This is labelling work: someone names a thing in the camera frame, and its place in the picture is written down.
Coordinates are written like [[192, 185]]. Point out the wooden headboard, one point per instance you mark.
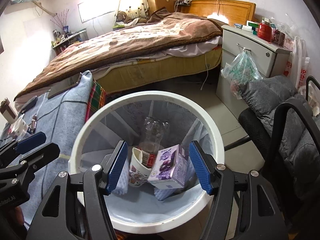
[[233, 11]]

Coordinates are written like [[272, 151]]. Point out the red jar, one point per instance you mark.
[[265, 32]]

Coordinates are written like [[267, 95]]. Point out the brown white box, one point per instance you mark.
[[8, 112]]

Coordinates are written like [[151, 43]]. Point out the grey jacket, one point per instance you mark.
[[285, 109]]

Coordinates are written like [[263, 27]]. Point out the red white small carton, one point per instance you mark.
[[18, 129]]

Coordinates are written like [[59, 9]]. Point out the clear cola bottle red label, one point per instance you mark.
[[154, 130]]

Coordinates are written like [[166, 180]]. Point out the bed with brown blanket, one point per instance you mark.
[[162, 31]]

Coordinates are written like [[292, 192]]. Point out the white foam fruit net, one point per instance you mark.
[[163, 194]]

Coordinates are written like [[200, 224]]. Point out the purple grape milk carton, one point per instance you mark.
[[169, 169]]

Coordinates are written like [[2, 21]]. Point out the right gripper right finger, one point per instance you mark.
[[258, 214]]

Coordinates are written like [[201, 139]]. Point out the black office chair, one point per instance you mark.
[[298, 199]]

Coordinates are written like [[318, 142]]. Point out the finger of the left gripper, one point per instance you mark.
[[25, 145], [23, 173]]

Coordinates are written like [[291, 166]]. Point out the patterned paper cup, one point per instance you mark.
[[138, 173]]

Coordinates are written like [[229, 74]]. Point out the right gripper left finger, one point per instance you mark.
[[57, 216]]

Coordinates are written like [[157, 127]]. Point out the white round trash bin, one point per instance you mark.
[[139, 211]]

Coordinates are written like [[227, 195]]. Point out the white nightstand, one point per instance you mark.
[[269, 58]]

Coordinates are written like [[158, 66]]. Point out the teddy bear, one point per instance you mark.
[[123, 17]]

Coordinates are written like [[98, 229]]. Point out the white red plastic bag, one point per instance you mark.
[[298, 63]]

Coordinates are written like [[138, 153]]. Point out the green patterned plastic bag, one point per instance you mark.
[[241, 71]]

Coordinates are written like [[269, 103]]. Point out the black smartphone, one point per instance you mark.
[[64, 85]]

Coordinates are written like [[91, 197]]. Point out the cluttered side desk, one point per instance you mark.
[[63, 43]]

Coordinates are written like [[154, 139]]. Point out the dark glasses case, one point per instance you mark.
[[29, 104]]

